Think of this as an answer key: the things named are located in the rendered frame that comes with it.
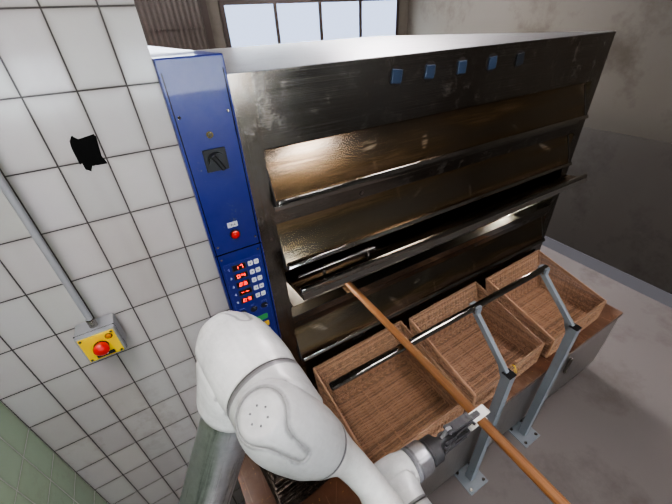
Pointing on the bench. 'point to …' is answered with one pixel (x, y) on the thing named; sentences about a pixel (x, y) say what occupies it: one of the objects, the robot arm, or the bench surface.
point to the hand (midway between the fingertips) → (477, 417)
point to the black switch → (215, 159)
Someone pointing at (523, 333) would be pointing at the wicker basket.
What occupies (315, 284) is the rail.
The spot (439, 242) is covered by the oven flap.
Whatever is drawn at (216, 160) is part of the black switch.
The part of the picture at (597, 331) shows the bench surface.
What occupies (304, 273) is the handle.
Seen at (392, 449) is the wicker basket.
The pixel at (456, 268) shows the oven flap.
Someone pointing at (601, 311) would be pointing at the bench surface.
